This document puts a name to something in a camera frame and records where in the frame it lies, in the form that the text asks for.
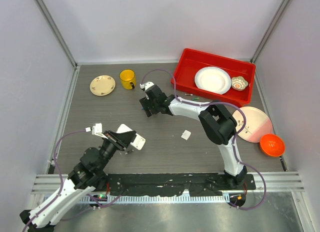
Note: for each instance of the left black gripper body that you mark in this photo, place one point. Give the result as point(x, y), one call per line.
point(113, 139)

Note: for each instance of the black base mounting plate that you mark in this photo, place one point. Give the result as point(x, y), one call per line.
point(171, 184)

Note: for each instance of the white remote control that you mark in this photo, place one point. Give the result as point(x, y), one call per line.
point(138, 141)

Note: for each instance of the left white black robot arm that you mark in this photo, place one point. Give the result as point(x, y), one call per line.
point(87, 176)

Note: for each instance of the white paper plate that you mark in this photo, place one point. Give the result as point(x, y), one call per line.
point(213, 79)

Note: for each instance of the orange plastic bowl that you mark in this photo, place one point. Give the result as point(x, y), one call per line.
point(272, 145)

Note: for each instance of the cream floral plate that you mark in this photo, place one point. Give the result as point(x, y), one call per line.
point(102, 85)

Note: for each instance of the white battery cover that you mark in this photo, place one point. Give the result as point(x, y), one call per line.
point(186, 135)

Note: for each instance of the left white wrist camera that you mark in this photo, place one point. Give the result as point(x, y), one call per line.
point(96, 130)

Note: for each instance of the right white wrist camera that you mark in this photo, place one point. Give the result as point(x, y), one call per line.
point(145, 86)

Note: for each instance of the red plastic bin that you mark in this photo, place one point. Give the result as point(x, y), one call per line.
point(193, 60)

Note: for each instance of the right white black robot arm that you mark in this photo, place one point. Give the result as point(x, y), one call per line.
point(217, 122)

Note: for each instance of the white slotted cable duct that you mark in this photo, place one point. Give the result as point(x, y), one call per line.
point(184, 198)

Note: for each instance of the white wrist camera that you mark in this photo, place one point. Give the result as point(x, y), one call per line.
point(96, 130)
point(145, 86)

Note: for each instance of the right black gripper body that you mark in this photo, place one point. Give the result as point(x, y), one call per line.
point(146, 102)

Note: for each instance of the pink white ceramic plate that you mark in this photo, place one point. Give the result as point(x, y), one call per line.
point(257, 125)

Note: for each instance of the small patterned ceramic bowl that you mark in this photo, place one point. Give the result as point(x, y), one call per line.
point(239, 83)

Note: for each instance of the yellow mug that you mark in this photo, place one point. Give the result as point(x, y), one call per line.
point(128, 79)

